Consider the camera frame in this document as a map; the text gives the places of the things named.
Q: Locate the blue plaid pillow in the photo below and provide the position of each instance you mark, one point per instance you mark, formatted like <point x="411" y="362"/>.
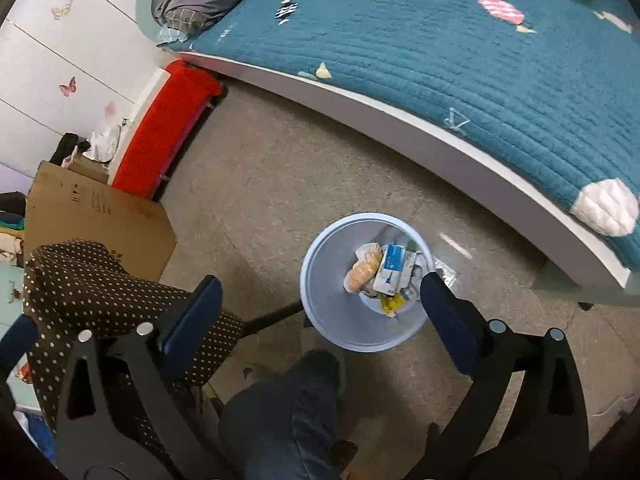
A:
<point x="172" y="36"/>

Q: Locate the blue and white box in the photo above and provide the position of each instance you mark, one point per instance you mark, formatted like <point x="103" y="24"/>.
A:
<point x="392" y="267"/>

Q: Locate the person's leg in jeans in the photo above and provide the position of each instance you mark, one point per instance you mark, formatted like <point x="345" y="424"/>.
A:
<point x="285" y="410"/>

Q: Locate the faded pink butterfly sticker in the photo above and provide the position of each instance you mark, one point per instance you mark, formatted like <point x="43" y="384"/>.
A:
<point x="110" y="109"/>

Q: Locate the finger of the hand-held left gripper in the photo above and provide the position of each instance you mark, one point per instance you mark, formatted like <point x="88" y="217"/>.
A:
<point x="17" y="345"/>

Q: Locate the tan wrapper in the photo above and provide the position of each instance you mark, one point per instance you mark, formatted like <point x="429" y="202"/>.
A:
<point x="362" y="272"/>

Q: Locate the light green bunk bed frame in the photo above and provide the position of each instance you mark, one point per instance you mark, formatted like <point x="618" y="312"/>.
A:
<point x="400" y="125"/>

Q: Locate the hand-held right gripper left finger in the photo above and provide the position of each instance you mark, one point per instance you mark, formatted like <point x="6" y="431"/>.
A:
<point x="192" y="322"/>

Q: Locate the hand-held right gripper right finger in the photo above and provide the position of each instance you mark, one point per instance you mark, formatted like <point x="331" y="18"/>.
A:
<point x="450" y="325"/>

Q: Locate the white plastic bag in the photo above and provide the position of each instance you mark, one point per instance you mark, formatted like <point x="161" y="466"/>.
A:
<point x="102" y="142"/>

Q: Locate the white wardrobe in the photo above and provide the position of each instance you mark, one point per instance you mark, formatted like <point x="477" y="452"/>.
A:
<point x="75" y="45"/>

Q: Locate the large cardboard box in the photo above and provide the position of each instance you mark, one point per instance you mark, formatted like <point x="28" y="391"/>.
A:
<point x="95" y="220"/>

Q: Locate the cream hanging jacket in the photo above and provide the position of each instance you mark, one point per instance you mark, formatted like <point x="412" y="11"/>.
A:
<point x="11" y="245"/>

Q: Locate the dark hanging jacket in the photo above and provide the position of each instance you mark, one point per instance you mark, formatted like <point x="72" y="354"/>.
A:
<point x="11" y="205"/>

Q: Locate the round polka dot table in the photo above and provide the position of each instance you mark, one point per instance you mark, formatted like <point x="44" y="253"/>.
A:
<point x="100" y="300"/>

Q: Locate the light blue plastic bin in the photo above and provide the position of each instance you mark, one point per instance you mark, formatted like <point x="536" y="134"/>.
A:
<point x="330" y="305"/>

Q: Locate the teal candy print bedsheet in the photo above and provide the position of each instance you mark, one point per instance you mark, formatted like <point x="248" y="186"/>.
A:
<point x="450" y="85"/>

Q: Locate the black cloth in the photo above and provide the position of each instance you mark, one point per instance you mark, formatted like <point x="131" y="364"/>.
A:
<point x="65" y="146"/>

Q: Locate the pale butterfly sticker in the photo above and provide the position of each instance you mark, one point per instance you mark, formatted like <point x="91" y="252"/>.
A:
<point x="62" y="10"/>

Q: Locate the red bench with white top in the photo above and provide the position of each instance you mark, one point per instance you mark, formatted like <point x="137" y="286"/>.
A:
<point x="160" y="125"/>

